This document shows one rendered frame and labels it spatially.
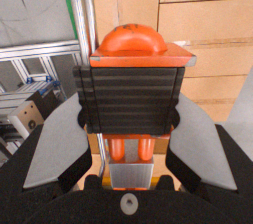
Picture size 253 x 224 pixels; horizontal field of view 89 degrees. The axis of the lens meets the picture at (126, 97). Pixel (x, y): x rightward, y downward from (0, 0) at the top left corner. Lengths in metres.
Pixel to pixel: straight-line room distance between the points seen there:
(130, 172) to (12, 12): 1.57
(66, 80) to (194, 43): 1.07
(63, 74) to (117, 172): 1.18
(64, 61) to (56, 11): 0.42
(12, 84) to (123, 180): 1.51
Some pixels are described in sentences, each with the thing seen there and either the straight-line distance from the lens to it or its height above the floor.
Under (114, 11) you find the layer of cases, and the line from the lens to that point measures 0.77.
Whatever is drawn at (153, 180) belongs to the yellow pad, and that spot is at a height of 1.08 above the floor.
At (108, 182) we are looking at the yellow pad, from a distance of 0.55.
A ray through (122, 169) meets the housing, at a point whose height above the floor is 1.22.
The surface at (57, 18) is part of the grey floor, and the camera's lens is 1.44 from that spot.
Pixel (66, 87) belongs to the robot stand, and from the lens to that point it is 1.37.
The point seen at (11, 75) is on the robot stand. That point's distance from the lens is 1.59.
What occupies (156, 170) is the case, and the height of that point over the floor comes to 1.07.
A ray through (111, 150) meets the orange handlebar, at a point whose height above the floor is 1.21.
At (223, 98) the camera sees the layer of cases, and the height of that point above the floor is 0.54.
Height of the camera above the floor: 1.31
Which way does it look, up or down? 58 degrees down
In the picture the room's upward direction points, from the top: 180 degrees clockwise
